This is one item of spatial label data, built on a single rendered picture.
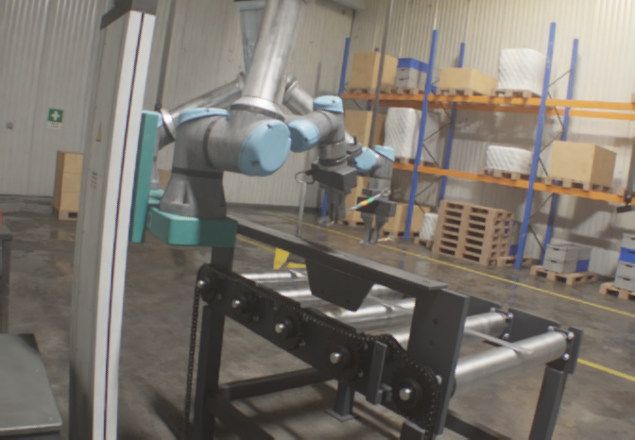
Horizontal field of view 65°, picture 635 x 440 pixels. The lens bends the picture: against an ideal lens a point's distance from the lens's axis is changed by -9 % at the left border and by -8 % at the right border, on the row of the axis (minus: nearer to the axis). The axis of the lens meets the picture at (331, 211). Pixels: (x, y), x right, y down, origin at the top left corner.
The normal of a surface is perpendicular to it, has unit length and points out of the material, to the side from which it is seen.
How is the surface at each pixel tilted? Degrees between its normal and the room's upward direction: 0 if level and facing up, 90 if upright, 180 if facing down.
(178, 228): 90
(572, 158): 90
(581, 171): 90
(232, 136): 80
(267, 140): 97
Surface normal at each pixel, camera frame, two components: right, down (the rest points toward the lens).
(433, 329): -0.74, -0.04
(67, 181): 0.60, 0.16
